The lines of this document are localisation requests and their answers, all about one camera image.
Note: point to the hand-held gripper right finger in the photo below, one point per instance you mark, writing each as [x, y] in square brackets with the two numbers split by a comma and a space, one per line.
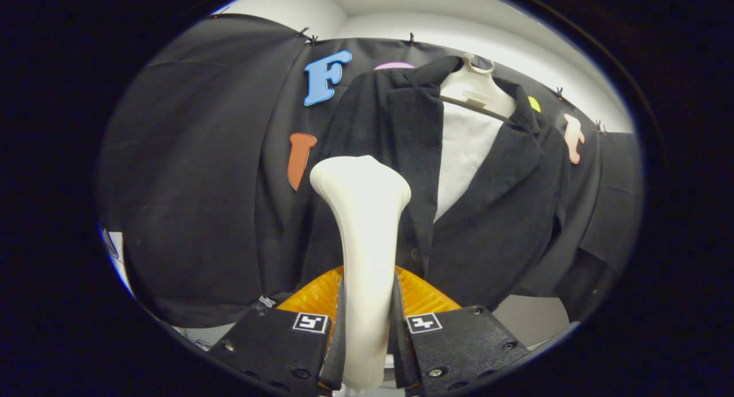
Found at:
[401, 339]

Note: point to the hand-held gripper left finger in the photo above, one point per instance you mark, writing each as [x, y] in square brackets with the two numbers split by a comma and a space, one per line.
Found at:
[334, 339]

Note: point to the white garment steamer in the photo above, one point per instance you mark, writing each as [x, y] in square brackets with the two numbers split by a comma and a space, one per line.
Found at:
[367, 230]

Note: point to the black suit jacket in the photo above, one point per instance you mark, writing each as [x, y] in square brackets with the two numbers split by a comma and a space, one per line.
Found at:
[499, 225]

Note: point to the white shirt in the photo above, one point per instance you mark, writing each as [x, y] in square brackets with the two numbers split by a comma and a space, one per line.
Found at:
[464, 156]

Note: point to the black backdrop cloth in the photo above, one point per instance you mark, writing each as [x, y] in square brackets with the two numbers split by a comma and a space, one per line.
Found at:
[195, 185]

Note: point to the white plastic hanger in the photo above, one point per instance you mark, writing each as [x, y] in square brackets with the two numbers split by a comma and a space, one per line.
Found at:
[476, 93]

